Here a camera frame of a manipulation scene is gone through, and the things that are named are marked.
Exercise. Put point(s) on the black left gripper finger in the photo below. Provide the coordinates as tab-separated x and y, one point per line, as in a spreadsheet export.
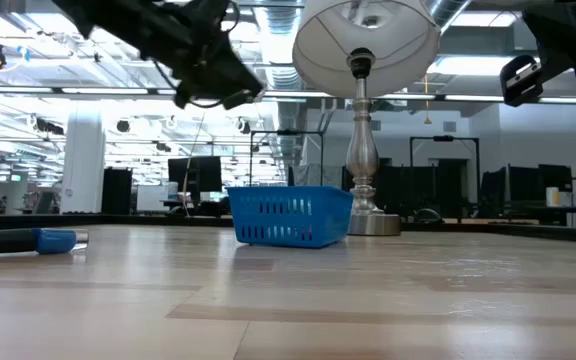
245	82

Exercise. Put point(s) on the blue nail polish bottle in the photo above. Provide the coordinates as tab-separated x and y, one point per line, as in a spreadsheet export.
53	241

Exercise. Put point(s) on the black computer monitor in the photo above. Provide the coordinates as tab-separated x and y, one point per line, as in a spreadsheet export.
203	172

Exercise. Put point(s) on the silver table lamp white shade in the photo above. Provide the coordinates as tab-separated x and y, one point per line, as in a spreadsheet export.
363	150

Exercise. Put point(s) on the black desk monitors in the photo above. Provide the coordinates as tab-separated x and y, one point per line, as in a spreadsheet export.
553	182

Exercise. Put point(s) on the blue plastic basket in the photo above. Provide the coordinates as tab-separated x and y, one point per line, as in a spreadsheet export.
288	215

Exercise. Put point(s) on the white paper roll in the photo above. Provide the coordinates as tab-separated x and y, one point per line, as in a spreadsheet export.
552	197

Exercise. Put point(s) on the black cabinet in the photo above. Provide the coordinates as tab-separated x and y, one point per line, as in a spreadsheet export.
116	190

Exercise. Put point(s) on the white building column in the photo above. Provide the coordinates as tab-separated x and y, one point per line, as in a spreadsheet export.
83	170

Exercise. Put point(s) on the grey dome object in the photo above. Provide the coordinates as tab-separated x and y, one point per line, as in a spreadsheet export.
428	216

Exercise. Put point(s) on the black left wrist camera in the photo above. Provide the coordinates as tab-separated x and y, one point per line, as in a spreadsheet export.
238	100

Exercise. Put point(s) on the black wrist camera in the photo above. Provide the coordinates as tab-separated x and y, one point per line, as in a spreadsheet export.
520	80
238	100

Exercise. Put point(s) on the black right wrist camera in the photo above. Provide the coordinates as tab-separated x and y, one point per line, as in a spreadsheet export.
520	80

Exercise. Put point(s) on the silver ventilation duct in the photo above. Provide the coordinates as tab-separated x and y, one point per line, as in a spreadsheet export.
280	30

